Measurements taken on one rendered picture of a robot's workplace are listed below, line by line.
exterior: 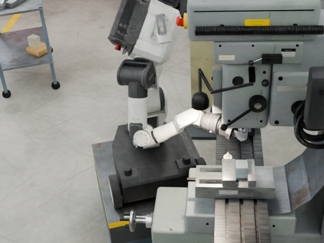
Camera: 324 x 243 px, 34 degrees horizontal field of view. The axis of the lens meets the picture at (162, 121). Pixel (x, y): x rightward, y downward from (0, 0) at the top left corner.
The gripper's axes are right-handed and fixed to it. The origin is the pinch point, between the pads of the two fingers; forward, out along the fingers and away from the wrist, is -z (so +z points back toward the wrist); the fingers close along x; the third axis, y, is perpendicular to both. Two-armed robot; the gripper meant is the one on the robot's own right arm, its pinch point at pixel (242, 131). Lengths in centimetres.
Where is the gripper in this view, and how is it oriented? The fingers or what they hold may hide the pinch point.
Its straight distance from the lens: 237.5
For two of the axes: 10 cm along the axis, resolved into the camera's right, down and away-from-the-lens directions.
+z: -8.6, -2.6, 4.3
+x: 5.0, -5.2, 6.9
